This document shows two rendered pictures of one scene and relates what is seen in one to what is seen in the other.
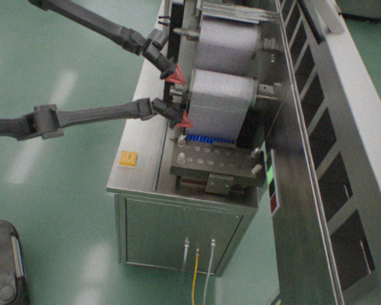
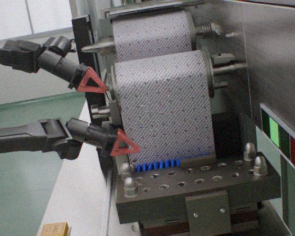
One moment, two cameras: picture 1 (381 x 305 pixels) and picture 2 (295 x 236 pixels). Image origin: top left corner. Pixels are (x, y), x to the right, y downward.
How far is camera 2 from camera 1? 0.59 m
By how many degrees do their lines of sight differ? 32
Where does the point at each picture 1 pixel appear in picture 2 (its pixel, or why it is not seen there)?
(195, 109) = (132, 116)
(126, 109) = (25, 131)
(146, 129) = (80, 198)
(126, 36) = (12, 46)
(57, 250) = not seen: outside the picture
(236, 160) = (223, 170)
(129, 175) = not seen: outside the picture
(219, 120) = (175, 123)
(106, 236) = not seen: outside the picture
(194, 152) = (151, 180)
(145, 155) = (82, 225)
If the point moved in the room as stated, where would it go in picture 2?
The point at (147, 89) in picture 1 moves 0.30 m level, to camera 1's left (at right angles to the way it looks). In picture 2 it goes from (77, 162) to (6, 170)
